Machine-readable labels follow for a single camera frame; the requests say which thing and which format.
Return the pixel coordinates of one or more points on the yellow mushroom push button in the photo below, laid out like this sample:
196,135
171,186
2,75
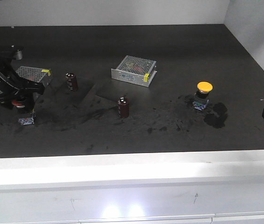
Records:
200,98

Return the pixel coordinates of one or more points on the left dark red capacitor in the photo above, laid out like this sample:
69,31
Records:
71,81

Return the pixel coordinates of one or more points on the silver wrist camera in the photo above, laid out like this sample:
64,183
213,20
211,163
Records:
18,54

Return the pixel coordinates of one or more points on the dark red capacitor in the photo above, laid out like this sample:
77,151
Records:
123,107
71,81

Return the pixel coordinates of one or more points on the metal mesh power supply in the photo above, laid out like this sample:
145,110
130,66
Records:
38,75
135,70

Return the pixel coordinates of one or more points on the left metal mesh power supply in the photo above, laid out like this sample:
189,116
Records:
38,75

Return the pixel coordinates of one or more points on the right metal mesh power supply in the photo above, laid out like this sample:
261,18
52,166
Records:
135,70

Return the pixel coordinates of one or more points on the right dark red capacitor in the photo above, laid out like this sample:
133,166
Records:
123,107

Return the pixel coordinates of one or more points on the red mushroom push button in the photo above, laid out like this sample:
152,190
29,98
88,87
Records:
26,120

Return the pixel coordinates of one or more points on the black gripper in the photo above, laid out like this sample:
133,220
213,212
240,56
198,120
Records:
11,85

